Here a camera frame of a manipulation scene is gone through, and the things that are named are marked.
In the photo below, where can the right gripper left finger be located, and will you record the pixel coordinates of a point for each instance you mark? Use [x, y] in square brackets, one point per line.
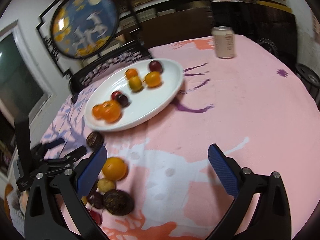
[87, 171]

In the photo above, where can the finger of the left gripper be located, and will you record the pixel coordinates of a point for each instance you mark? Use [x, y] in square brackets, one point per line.
[44, 147]
[70, 158]

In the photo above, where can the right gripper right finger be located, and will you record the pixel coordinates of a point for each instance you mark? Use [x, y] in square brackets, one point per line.
[227, 170]

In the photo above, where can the orange kumquat fruit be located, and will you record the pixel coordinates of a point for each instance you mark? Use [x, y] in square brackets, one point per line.
[114, 169]

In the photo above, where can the dark passion fruit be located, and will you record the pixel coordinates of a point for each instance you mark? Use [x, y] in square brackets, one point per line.
[118, 202]
[95, 140]

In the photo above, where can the red cherry tomato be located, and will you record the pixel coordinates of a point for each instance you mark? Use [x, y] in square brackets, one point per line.
[96, 216]

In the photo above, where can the small orange fruit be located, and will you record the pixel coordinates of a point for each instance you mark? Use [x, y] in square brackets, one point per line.
[153, 79]

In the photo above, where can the large orange mandarin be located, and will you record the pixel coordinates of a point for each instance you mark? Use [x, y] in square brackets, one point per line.
[110, 111]

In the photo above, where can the person's left hand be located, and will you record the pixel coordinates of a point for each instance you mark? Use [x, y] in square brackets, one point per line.
[23, 201]

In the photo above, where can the dark red cherry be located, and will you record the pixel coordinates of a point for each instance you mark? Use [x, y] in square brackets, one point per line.
[96, 200]

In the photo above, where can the striped grey sleeve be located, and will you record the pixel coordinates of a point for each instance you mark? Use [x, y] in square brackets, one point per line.
[16, 214]

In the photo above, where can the mandarin on plate front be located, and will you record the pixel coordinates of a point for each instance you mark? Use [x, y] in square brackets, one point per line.
[98, 112]

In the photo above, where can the mandarin on plate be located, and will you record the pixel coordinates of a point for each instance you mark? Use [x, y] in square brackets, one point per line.
[98, 112]
[132, 72]

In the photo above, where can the pink printed tablecloth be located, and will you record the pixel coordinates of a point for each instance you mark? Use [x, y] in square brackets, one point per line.
[252, 106]

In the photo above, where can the red tomato on plate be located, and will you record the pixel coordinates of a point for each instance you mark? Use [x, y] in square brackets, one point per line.
[115, 94]

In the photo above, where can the dark cherry on plate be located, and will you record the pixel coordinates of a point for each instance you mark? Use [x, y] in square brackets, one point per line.
[122, 100]

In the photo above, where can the white oval plate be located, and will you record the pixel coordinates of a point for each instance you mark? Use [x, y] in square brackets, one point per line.
[143, 105]

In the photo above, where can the yellow fruit on plate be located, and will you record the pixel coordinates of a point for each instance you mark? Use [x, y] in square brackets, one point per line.
[135, 83]

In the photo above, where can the mandarin on plate back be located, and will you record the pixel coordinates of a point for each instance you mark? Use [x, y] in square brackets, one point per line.
[132, 72]

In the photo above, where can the dark carved screen stand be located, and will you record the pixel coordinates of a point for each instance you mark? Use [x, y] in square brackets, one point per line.
[83, 72]

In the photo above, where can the dark plum on plate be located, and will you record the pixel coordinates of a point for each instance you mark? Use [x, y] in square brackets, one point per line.
[155, 66]

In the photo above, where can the round deer painting screen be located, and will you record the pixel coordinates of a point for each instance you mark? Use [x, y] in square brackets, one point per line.
[83, 28]

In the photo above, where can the pink drink can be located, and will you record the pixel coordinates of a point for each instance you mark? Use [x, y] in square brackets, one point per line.
[224, 42]

